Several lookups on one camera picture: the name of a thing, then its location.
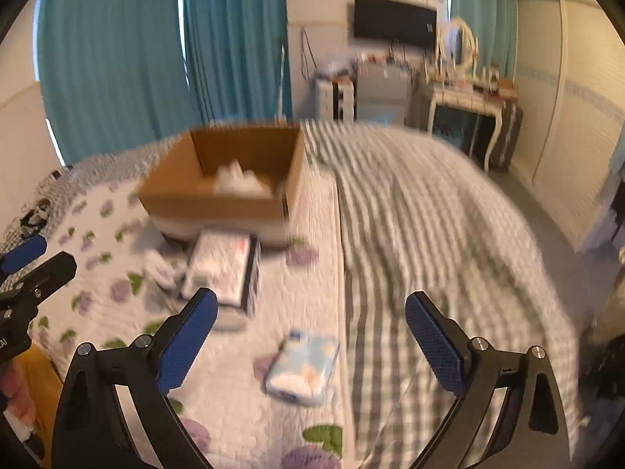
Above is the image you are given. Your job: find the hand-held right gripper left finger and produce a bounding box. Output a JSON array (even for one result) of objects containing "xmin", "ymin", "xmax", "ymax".
[{"xmin": 51, "ymin": 287, "xmax": 218, "ymax": 469}]

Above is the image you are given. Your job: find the light blue soft pack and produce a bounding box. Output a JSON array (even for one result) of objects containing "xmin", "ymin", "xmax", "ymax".
[{"xmin": 264, "ymin": 331, "xmax": 341, "ymax": 407}]

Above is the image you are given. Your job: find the yellow cloth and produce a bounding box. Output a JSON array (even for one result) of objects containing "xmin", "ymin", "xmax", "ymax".
[{"xmin": 14, "ymin": 346, "xmax": 65, "ymax": 443}]

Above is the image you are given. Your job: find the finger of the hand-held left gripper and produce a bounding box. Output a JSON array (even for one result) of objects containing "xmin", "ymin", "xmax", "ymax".
[
  {"xmin": 9, "ymin": 251, "xmax": 78, "ymax": 304},
  {"xmin": 0, "ymin": 234, "xmax": 48, "ymax": 277}
]

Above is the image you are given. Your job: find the white drawer cabinet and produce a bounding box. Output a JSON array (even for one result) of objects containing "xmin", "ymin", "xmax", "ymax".
[{"xmin": 314, "ymin": 75, "xmax": 356, "ymax": 124}]

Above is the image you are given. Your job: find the grey mini fridge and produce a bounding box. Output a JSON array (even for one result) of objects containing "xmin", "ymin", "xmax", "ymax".
[{"xmin": 356, "ymin": 61, "xmax": 414, "ymax": 126}]

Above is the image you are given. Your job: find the white crumpled cloth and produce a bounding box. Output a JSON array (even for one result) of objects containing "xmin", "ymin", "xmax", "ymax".
[{"xmin": 144, "ymin": 249, "xmax": 189, "ymax": 300}]

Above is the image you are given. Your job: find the floral white quilt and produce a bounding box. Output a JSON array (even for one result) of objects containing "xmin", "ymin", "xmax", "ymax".
[{"xmin": 0, "ymin": 156, "xmax": 358, "ymax": 469}]

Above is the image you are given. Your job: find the white tissue package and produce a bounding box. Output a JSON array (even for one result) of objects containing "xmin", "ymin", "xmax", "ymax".
[{"xmin": 182, "ymin": 229, "xmax": 264, "ymax": 316}]

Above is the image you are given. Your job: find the cream wardrobe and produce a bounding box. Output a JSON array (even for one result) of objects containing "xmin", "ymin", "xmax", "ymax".
[{"xmin": 508, "ymin": 0, "xmax": 625, "ymax": 255}]

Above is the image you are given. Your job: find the white soft bundle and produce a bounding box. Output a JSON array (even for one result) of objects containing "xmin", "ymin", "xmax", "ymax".
[{"xmin": 213, "ymin": 159, "xmax": 282, "ymax": 200}]

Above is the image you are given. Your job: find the small black white object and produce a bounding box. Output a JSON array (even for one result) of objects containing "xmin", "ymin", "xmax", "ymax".
[{"xmin": 18, "ymin": 199, "xmax": 52, "ymax": 236}]

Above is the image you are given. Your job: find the pink soft item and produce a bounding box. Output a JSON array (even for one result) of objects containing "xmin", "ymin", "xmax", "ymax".
[{"xmin": 4, "ymin": 365, "xmax": 38, "ymax": 422}]

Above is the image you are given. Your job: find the grey striped blanket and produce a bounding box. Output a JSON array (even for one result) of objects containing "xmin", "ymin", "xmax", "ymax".
[{"xmin": 303, "ymin": 122, "xmax": 585, "ymax": 469}]

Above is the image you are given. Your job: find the white vanity table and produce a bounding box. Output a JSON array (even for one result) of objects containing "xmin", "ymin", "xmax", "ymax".
[{"xmin": 426, "ymin": 79, "xmax": 519, "ymax": 173}]

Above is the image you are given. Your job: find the white framed vanity mirror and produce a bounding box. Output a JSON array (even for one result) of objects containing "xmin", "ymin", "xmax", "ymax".
[{"xmin": 436, "ymin": 16, "xmax": 482, "ymax": 80}]

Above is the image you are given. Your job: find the black wall television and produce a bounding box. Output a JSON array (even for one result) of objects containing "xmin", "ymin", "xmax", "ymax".
[{"xmin": 352, "ymin": 0, "xmax": 438, "ymax": 51}]

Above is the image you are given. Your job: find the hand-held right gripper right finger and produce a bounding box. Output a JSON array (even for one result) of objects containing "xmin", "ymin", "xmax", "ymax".
[{"xmin": 404, "ymin": 291, "xmax": 573, "ymax": 469}]

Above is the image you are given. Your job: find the brown cardboard box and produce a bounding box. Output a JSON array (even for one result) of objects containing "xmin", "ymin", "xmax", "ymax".
[{"xmin": 137, "ymin": 126, "xmax": 308, "ymax": 250}]

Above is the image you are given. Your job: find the narrow teal curtain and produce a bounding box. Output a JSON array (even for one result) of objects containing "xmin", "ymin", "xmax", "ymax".
[{"xmin": 446, "ymin": 0, "xmax": 518, "ymax": 81}]

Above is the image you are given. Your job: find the wide teal curtain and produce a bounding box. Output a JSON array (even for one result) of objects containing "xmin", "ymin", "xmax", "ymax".
[{"xmin": 38, "ymin": 0, "xmax": 197, "ymax": 165}]

